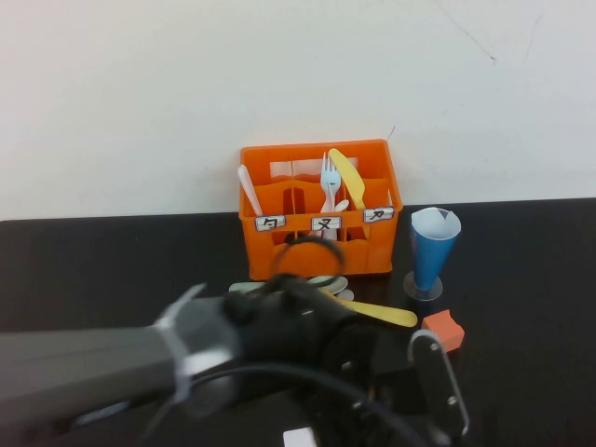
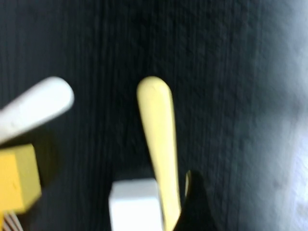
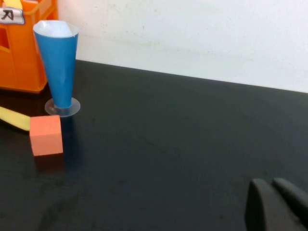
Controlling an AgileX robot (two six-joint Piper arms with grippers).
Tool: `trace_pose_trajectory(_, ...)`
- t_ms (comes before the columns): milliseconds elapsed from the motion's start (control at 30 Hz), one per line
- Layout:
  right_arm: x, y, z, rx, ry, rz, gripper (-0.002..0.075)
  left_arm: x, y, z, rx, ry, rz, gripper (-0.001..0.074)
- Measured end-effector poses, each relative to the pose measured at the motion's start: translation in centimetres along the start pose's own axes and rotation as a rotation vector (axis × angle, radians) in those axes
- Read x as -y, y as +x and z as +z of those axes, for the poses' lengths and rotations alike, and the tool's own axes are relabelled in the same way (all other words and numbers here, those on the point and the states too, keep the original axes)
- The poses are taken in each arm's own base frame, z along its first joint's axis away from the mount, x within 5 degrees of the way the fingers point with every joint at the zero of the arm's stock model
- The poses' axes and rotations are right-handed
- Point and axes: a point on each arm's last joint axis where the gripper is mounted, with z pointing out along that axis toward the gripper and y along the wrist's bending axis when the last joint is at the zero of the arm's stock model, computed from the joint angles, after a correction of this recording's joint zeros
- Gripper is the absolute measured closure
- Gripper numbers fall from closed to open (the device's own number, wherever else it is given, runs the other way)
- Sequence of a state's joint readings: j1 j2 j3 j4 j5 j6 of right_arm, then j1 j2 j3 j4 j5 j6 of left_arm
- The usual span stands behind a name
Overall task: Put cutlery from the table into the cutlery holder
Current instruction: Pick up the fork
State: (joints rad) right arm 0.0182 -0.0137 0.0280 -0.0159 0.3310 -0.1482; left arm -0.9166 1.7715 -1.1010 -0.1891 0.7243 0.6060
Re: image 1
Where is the paper label with spoon character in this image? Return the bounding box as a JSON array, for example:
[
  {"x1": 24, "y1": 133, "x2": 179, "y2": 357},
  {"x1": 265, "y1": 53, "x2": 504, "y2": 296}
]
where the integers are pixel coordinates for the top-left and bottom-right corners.
[{"x1": 254, "y1": 214, "x2": 288, "y2": 233}]

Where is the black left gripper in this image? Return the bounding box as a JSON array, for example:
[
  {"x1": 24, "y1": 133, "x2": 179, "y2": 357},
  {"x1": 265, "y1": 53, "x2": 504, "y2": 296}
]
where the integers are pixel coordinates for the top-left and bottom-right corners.
[{"x1": 297, "y1": 321, "x2": 435, "y2": 447}]

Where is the paper label with knife character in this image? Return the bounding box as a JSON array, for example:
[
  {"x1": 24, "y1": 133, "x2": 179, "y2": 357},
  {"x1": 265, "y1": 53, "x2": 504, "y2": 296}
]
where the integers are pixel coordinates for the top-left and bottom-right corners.
[{"x1": 362, "y1": 206, "x2": 396, "y2": 224}]

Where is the blue paper cone cup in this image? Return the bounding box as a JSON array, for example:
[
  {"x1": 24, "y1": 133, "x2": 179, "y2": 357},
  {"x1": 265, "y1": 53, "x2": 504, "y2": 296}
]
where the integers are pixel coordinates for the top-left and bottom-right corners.
[{"x1": 410, "y1": 207, "x2": 463, "y2": 291}]

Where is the light blue plastic fork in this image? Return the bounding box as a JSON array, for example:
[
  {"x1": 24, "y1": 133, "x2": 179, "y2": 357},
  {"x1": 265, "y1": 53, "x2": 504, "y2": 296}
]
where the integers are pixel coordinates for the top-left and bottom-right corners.
[{"x1": 320, "y1": 152, "x2": 345, "y2": 242}]

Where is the orange foam cube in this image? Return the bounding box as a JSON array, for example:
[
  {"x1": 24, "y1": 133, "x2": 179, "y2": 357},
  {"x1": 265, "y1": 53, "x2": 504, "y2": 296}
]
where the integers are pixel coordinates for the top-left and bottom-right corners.
[{"x1": 421, "y1": 310, "x2": 466, "y2": 353}]

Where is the yellow plastic knife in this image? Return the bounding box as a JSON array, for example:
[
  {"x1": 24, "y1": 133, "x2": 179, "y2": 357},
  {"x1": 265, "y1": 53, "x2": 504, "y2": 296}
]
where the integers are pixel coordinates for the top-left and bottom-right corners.
[{"x1": 328, "y1": 148, "x2": 373, "y2": 238}]

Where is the short black looped cable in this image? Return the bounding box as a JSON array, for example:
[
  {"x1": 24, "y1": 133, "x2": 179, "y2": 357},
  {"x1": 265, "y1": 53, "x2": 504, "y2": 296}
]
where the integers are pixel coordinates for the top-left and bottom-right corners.
[{"x1": 271, "y1": 236, "x2": 346, "y2": 290}]

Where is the paper label with fork character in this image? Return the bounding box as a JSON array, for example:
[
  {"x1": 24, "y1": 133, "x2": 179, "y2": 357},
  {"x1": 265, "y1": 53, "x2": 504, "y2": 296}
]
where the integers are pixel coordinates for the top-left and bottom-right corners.
[{"x1": 310, "y1": 215, "x2": 344, "y2": 232}]

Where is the white foam cube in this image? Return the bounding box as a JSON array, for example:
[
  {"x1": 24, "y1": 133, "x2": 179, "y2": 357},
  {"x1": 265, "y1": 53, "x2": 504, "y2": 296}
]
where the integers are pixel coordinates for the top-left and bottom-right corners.
[{"x1": 283, "y1": 428, "x2": 314, "y2": 447}]

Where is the orange plastic cutlery crate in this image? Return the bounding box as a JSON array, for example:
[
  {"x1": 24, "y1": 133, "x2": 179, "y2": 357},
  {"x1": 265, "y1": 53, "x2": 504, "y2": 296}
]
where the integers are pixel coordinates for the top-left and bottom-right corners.
[{"x1": 238, "y1": 138, "x2": 404, "y2": 281}]

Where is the yellow plastic spoon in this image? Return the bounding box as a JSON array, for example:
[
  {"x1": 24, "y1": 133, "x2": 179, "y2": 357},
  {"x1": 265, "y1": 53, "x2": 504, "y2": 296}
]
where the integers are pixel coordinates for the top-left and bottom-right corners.
[{"x1": 332, "y1": 295, "x2": 419, "y2": 329}]

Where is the mint green plastic spoon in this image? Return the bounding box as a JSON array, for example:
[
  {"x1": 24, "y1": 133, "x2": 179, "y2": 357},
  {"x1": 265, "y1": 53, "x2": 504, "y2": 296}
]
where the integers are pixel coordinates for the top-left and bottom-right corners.
[{"x1": 228, "y1": 275, "x2": 349, "y2": 295}]

